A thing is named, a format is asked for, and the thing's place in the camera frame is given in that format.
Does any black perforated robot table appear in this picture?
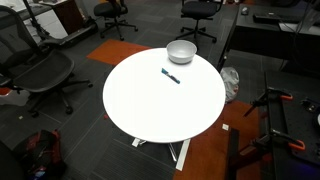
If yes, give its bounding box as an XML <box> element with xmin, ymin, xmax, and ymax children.
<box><xmin>264</xmin><ymin>70</ymin><xmax>320</xmax><ymax>180</ymax></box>

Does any black keyboard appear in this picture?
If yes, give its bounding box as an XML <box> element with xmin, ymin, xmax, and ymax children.
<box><xmin>252</xmin><ymin>12</ymin><xmax>303</xmax><ymax>25</ymax></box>

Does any black mesh office chair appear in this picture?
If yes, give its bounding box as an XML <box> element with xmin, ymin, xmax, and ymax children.
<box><xmin>0</xmin><ymin>4</ymin><xmax>94</xmax><ymax>118</ymax></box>

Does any red and black backpack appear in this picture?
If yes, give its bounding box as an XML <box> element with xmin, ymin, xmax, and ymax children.
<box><xmin>13</xmin><ymin>129</ymin><xmax>68</xmax><ymax>180</ymax></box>

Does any clear plastic bottle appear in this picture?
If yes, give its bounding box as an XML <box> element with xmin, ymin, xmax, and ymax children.
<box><xmin>219</xmin><ymin>66</ymin><xmax>240</xmax><ymax>104</ymax></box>

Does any grey metal bowl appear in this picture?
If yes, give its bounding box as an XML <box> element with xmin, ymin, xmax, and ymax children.
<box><xmin>166</xmin><ymin>39</ymin><xmax>198</xmax><ymax>65</ymax></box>

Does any teal and black pen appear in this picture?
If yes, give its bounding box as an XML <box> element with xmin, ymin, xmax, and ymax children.
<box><xmin>161</xmin><ymin>67</ymin><xmax>181</xmax><ymax>85</ymax></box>

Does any black desk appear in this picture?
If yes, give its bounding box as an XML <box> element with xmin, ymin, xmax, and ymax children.
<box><xmin>216</xmin><ymin>3</ymin><xmax>320</xmax><ymax>74</ymax></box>

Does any orange handled black clamp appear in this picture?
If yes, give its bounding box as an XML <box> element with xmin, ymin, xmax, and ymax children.
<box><xmin>233</xmin><ymin>129</ymin><xmax>307</xmax><ymax>168</ymax></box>
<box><xmin>243</xmin><ymin>87</ymin><xmax>294</xmax><ymax>118</ymax></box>

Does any white cabinet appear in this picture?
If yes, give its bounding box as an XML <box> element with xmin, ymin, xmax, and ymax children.
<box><xmin>16</xmin><ymin>6</ymin><xmax>69</xmax><ymax>43</ymax></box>

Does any black electric scooter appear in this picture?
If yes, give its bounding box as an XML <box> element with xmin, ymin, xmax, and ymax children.
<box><xmin>23</xmin><ymin>0</ymin><xmax>100</xmax><ymax>48</ymax></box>

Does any black upright post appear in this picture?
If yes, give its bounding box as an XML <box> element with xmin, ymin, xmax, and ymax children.
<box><xmin>225</xmin><ymin>128</ymin><xmax>241</xmax><ymax>180</ymax></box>

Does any black padded office chair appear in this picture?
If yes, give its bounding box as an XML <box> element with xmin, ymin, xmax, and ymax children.
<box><xmin>93</xmin><ymin>0</ymin><xmax>139</xmax><ymax>42</ymax></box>
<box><xmin>175</xmin><ymin>0</ymin><xmax>225</xmax><ymax>44</ymax></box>

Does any white table base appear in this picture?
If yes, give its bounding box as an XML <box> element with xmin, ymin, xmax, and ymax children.
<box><xmin>131</xmin><ymin>136</ymin><xmax>192</xmax><ymax>172</ymax></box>

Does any brown wooden pedestal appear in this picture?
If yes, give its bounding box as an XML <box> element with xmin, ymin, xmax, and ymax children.
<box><xmin>53</xmin><ymin>0</ymin><xmax>85</xmax><ymax>36</ymax></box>

